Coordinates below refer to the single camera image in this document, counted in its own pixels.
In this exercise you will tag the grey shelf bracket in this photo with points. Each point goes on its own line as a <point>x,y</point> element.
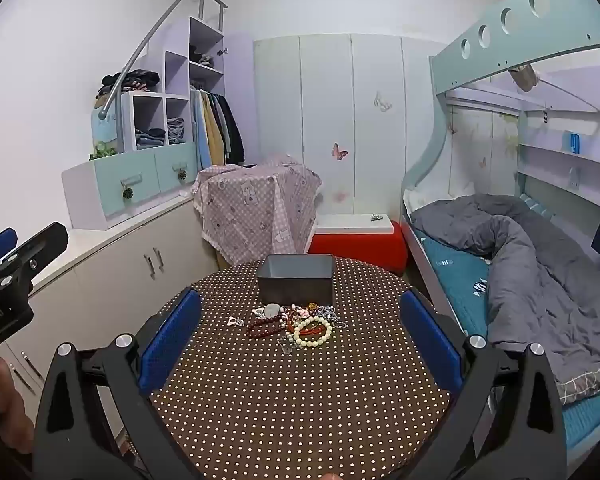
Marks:
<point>573,178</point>

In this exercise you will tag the pile of dark clothes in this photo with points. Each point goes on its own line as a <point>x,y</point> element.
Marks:
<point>130,80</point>

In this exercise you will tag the white butterfly sticker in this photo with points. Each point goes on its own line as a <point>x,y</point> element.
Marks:
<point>381,103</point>

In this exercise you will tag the row of hanging clothes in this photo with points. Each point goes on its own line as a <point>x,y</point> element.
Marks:
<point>212,125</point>

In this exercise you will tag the folded grey clothes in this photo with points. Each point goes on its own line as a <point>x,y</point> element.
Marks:
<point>176,130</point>

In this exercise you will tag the white pillow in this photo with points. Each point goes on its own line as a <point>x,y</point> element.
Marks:
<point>414,205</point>

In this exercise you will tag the teal striped pillow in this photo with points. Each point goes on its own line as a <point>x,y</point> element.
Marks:
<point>535,205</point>

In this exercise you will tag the pile of jewelry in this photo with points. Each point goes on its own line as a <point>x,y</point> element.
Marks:
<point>271,311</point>

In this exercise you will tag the dark clothes on shelf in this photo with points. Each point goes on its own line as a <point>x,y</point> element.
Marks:
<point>202,57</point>

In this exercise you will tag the person's left hand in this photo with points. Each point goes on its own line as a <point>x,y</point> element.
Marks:
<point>10,410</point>

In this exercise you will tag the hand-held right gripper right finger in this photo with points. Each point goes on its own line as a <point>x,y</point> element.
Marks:
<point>427,335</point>

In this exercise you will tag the teal bunk bed frame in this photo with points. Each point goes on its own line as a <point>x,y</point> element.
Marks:
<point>555,35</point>

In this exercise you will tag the lilac stair cabinet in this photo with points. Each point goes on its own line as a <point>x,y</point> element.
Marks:
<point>177,67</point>

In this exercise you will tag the brown polka-dot tablecloth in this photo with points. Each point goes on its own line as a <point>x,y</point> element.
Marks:
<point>300,410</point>

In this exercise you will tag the green plant decoration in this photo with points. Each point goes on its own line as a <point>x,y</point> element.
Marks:
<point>102,152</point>

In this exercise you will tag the red storage bench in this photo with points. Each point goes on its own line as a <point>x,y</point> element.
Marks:
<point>360,250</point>

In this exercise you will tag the lilac wall shelf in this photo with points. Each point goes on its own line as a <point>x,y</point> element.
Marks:
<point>555,152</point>

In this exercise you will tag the pink checked bear cloth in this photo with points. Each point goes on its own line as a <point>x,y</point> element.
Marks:
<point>250,210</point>

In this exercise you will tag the narrow teal drawer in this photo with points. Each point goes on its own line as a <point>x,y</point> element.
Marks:
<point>172,160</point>

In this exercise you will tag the folded blue jeans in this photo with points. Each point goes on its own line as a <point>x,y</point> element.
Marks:
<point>150,139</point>

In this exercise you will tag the light blue paper sign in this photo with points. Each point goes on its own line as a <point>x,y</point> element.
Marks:
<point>102,130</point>

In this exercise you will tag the blue box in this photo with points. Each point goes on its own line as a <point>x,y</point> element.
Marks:
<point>573,142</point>

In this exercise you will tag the faded pink butterfly sticker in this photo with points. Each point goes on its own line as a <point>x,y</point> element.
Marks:
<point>338,196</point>

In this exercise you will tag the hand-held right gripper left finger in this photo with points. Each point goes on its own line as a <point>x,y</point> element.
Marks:
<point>172,340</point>

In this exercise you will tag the wide teal drawer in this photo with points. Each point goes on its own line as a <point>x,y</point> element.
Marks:
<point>130,175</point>

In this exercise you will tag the silver heart pendant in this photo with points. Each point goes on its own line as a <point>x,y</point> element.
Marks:
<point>229,321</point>

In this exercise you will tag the grey metal handrail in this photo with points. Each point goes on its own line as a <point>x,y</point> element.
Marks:
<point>140,48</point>

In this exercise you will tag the teal bed sheet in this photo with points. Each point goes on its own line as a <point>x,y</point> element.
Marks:
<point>455,265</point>

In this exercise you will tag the grey metal tin box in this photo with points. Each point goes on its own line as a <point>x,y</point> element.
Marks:
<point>295,287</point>

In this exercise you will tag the grey duvet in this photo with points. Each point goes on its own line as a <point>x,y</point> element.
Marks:
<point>540,280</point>

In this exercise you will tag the white wardrobe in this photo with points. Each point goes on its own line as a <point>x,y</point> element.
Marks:
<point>325,100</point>

